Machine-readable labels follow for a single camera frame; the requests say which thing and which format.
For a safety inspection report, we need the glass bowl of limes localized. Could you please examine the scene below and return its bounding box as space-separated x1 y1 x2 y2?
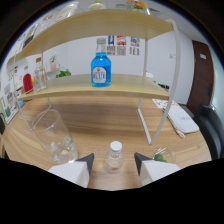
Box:
152 146 177 165

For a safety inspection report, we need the clear bottle with red label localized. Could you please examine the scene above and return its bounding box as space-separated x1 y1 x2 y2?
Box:
103 140 126 175

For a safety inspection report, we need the clear drinking glass with ice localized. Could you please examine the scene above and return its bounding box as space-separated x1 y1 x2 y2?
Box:
31 108 80 165

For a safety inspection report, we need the white cloth pouch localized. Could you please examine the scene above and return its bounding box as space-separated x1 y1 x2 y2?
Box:
166 104 200 139

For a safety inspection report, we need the black chair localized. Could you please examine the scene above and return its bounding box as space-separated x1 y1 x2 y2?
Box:
192 103 224 161

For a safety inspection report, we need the orange printed booklet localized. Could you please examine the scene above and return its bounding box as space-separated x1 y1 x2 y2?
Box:
151 98 180 111

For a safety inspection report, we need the two-tier wooden shelf rack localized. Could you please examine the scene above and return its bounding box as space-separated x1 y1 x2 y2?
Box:
6 8 183 146

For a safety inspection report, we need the yellow tub with white lid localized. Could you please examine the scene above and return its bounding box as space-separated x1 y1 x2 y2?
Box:
144 71 155 81

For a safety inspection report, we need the clear bottle with orange cap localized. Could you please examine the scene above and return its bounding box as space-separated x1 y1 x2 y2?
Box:
33 57 48 93

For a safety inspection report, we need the green potted plant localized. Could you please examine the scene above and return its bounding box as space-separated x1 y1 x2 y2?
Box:
54 68 73 80

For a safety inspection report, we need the red liquid bottle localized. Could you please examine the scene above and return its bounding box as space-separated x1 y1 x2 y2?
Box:
22 65 35 94

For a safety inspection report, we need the brown door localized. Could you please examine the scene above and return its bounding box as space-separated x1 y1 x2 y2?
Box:
186 39 214 115

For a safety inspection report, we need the blue liquid bottle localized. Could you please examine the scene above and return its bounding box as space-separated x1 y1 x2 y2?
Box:
90 37 113 88

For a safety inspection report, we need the multicolour poster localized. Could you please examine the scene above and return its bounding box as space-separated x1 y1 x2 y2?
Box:
128 36 141 57

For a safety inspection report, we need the red poster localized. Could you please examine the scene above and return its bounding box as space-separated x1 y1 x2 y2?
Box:
115 35 128 57

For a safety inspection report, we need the blue and yellow poster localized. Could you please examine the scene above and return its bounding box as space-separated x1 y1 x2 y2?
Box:
106 35 116 56

